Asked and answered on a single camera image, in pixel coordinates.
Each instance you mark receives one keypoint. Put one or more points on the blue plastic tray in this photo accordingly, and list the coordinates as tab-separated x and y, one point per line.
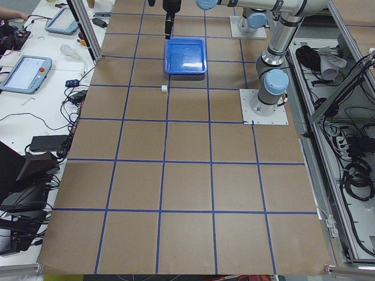
185	56

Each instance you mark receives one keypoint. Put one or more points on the black laptop equipment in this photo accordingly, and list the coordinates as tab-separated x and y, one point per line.
26	182

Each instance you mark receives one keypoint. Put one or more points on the teach pendant tablet near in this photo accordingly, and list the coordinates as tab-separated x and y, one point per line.
27	75

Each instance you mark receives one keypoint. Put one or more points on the teach pendant tablet far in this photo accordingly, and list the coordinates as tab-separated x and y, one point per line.
62	23

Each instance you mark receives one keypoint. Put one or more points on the teach pendant tablet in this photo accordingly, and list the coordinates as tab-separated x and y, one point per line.
27	75
62	23

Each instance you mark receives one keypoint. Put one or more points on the black power adapter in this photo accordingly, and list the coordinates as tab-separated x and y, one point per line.
47	143

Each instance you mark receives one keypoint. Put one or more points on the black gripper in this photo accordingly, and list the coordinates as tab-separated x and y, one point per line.
170	7

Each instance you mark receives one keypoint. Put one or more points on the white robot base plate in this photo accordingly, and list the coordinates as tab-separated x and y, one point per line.
256	113

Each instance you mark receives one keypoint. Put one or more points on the aluminium frame post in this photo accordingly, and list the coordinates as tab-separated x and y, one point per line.
84	23

